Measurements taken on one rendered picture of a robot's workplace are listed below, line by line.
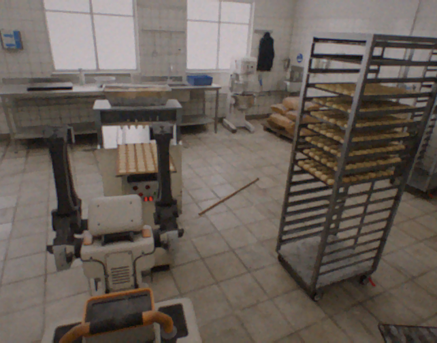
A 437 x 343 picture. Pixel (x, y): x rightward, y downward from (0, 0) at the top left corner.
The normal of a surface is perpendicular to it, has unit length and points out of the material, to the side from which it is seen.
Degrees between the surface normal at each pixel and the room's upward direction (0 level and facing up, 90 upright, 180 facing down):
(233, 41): 90
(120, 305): 0
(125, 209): 48
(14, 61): 90
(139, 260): 82
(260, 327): 0
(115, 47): 90
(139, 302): 0
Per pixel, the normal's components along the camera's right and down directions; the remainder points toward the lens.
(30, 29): 0.44, 0.40
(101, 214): 0.23, -0.30
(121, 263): 0.28, 0.29
